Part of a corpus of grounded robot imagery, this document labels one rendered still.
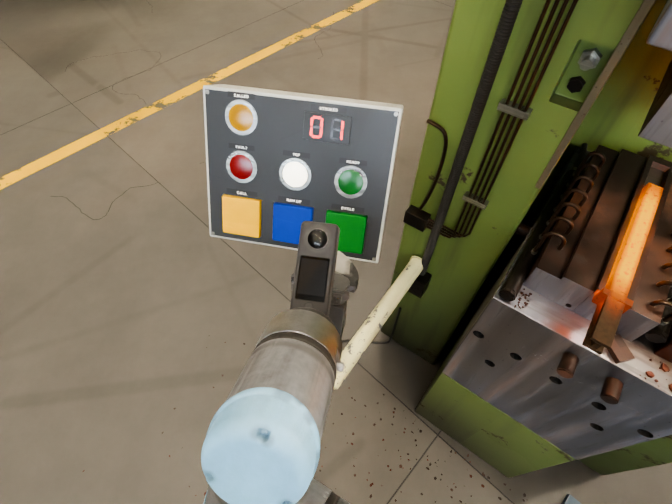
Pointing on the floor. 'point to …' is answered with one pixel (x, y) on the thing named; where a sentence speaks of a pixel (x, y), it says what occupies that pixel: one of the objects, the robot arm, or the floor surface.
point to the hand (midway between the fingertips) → (336, 251)
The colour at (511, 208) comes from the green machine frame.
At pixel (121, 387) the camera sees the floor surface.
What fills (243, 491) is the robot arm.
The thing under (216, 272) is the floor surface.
